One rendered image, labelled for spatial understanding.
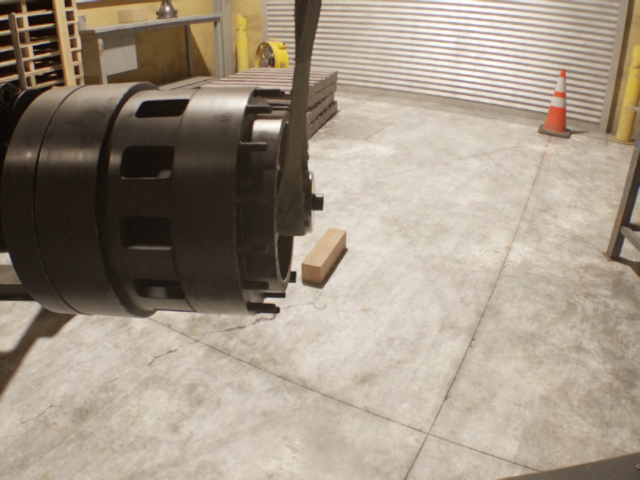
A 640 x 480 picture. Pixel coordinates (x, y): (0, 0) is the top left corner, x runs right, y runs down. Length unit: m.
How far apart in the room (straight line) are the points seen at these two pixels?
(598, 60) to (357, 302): 4.55
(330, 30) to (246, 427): 5.86
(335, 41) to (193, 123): 5.97
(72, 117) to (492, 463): 1.51
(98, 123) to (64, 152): 0.09
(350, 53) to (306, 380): 5.45
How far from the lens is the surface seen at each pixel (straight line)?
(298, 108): 0.98
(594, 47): 6.07
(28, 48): 4.44
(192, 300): 1.01
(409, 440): 1.68
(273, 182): 0.92
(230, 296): 0.97
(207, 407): 1.79
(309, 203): 1.04
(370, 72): 6.69
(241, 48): 7.33
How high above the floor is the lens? 1.30
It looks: 28 degrees down
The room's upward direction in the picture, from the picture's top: straight up
